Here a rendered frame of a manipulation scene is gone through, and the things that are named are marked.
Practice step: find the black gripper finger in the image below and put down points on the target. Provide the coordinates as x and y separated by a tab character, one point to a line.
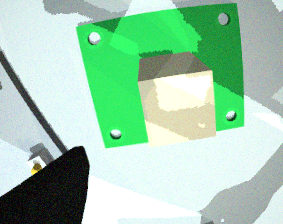
54	195

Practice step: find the green board with corner holes and square handle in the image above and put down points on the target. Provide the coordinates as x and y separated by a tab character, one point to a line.
165	77

